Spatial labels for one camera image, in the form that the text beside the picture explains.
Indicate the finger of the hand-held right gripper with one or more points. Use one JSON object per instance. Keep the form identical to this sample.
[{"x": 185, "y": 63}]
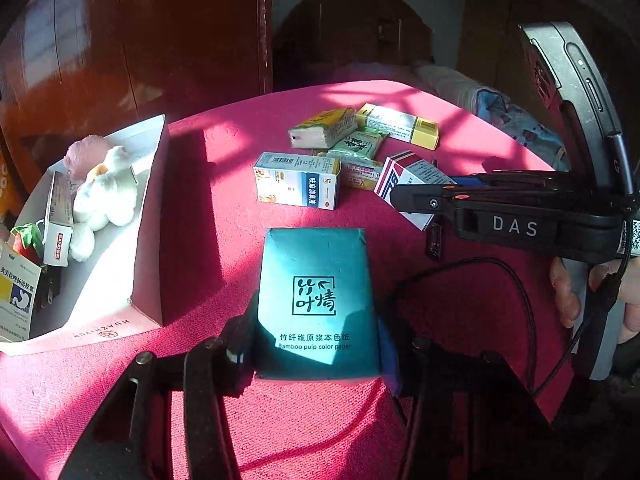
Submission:
[
  {"x": 430, "y": 202},
  {"x": 520, "y": 179}
]

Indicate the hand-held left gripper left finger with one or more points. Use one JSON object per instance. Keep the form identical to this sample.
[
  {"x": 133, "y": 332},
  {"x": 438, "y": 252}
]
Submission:
[{"x": 235, "y": 355}]

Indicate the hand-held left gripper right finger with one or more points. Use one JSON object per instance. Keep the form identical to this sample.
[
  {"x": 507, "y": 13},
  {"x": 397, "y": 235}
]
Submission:
[{"x": 388, "y": 357}]

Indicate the red blue white box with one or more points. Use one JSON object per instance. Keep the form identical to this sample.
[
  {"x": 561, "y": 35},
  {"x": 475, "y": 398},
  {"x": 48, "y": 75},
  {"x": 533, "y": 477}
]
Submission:
[{"x": 410, "y": 170}]

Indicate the teal tissue packet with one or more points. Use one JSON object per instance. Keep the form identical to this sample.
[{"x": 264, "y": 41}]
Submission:
[{"x": 315, "y": 270}]

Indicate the white cardboard box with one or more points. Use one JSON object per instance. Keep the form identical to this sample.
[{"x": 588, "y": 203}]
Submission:
[{"x": 150, "y": 240}]

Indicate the person's right hand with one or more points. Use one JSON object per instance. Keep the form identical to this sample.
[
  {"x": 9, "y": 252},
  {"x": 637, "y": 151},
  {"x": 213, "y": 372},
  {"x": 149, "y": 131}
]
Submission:
[{"x": 565, "y": 290}]

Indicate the blue patchwork quilt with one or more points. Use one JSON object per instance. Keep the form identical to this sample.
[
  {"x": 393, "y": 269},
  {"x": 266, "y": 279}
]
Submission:
[{"x": 520, "y": 125}]

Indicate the small green white box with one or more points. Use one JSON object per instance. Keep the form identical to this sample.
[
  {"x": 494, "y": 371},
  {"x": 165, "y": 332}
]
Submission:
[{"x": 357, "y": 172}]

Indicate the green tissue packet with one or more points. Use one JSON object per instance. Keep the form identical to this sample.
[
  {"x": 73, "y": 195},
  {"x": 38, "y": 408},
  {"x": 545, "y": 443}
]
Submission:
[{"x": 362, "y": 145}]

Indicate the beige rolled blanket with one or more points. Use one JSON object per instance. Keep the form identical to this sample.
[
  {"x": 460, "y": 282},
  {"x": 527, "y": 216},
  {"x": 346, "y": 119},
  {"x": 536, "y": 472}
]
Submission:
[{"x": 445, "y": 82}]

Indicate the yellow tissue packet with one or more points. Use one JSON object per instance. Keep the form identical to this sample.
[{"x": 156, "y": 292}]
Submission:
[{"x": 322, "y": 127}]

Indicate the wooden wardrobe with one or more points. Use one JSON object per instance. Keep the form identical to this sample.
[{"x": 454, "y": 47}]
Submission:
[{"x": 500, "y": 20}]

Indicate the wooden arched headboard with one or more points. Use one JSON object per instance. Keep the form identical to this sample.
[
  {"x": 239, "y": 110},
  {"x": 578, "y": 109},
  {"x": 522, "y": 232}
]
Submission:
[{"x": 350, "y": 30}]

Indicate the white plush toy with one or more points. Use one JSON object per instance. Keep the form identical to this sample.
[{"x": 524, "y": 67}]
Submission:
[{"x": 107, "y": 195}]

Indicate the white red label medicine box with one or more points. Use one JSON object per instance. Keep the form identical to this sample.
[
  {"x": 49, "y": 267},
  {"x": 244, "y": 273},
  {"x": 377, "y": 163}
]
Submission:
[{"x": 57, "y": 220}]

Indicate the white yellow blue medicine box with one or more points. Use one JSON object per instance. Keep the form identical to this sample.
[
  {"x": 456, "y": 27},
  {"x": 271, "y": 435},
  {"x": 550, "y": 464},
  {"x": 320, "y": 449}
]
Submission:
[{"x": 17, "y": 290}]

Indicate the red strawberry toy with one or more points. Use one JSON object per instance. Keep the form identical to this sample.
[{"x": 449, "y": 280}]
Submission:
[{"x": 27, "y": 240}]

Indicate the pink plush toy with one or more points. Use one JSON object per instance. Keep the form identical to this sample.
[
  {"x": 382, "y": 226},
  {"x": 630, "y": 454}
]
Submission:
[{"x": 85, "y": 152}]

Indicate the glossy wooden cabinet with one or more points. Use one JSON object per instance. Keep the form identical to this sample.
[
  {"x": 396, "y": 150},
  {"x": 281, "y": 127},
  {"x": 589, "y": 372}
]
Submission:
[{"x": 125, "y": 35}]

